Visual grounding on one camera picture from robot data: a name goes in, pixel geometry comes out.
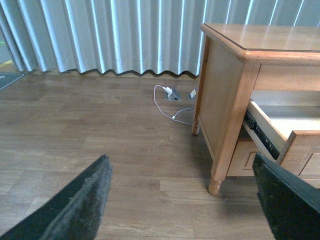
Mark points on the wooden drawer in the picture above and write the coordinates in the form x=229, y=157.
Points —
x=242, y=162
x=289, y=135

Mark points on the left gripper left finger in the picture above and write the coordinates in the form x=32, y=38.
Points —
x=74, y=213

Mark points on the dark floor mat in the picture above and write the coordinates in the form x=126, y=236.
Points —
x=7, y=78

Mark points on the floor power socket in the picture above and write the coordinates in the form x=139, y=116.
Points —
x=171, y=94
x=192, y=95

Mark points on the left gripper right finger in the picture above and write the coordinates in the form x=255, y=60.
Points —
x=290, y=205

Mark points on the light grey curtain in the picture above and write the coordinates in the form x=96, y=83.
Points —
x=131, y=35

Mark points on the wooden nightstand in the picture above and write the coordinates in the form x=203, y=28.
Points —
x=269, y=64

